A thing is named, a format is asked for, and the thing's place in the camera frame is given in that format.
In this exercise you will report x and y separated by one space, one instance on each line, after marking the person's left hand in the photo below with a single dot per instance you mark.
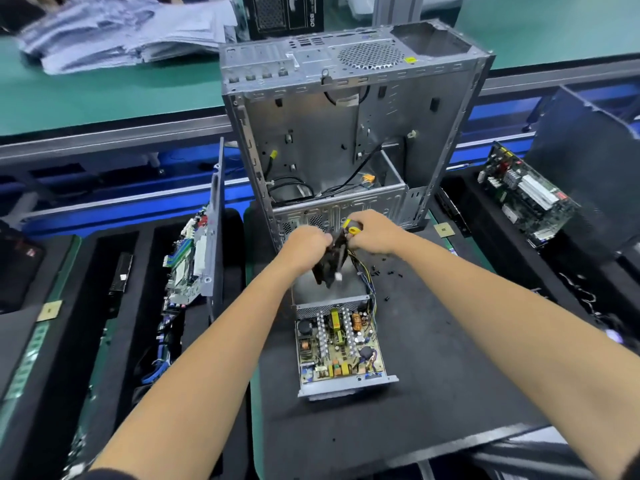
305 245

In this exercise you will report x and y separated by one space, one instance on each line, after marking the person's right hand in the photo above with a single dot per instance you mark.
375 233

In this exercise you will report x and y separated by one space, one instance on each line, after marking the silver power supply unit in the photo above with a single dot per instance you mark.
330 260

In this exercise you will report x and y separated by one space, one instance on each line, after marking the person's left forearm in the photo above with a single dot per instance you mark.
190 385

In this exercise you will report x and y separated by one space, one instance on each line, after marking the person's right forearm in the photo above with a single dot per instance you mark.
500 325

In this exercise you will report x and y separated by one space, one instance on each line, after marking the silver metal computer case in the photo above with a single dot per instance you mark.
340 115

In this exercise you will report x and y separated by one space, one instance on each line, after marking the person's black clothing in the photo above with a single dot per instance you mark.
105 476

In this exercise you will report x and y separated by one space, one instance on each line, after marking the scattered small black screws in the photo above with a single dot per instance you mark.
398 265

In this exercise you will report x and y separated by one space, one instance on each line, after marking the small beige square chip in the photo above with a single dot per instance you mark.
444 230
50 311

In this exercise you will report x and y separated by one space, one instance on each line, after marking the dark grey case side panel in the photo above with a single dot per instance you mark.
215 235

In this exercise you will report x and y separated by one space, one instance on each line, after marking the green motherboard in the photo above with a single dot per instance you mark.
185 263

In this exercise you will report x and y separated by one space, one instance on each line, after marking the green board with white parts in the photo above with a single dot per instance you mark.
528 193

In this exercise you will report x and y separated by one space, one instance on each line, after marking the black foam work mat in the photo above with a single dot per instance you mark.
460 375
12 365

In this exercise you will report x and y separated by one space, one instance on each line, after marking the black foam tray with recess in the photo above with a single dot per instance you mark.
540 265

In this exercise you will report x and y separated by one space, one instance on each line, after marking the small black rectangular component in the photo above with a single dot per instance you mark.
121 273

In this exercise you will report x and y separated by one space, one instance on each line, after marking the black foam tray with slots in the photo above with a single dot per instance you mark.
130 345

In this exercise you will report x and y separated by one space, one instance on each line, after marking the large black metal panel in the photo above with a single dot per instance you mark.
590 165

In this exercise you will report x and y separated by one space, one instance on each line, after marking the black cardboard box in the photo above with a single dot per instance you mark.
283 15

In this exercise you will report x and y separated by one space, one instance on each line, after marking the green conveyor belt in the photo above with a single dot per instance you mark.
100 95

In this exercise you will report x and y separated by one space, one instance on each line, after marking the small black lit fan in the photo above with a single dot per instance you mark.
612 336

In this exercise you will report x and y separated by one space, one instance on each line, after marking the long green memory strip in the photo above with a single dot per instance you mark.
92 395
30 350

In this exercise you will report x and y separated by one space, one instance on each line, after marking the stack of grey paper sheets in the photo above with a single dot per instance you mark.
110 35

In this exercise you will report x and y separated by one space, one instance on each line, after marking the black rectangular device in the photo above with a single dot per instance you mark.
18 267

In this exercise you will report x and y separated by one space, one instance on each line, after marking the grey metal post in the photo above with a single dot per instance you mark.
398 7

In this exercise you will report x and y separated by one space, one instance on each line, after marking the grey metal conveyor rail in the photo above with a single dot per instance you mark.
100 135

